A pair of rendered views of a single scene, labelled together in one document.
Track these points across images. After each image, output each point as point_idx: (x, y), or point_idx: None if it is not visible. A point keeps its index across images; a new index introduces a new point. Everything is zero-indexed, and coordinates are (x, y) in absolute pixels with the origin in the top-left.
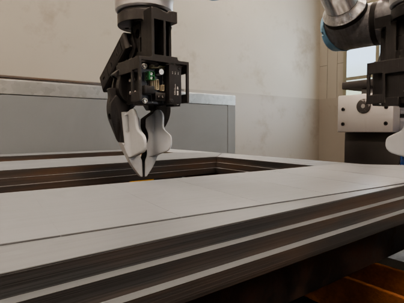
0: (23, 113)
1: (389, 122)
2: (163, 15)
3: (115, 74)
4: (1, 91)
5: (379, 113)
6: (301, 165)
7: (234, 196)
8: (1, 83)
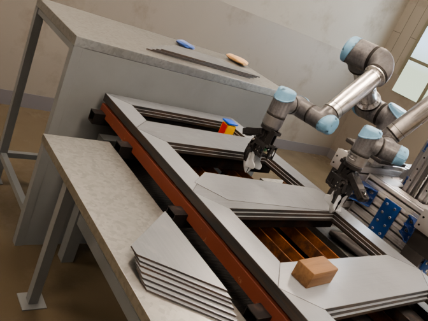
0: (174, 81)
1: None
2: (277, 134)
3: (253, 140)
4: (169, 68)
5: None
6: (300, 183)
7: (275, 199)
8: (171, 64)
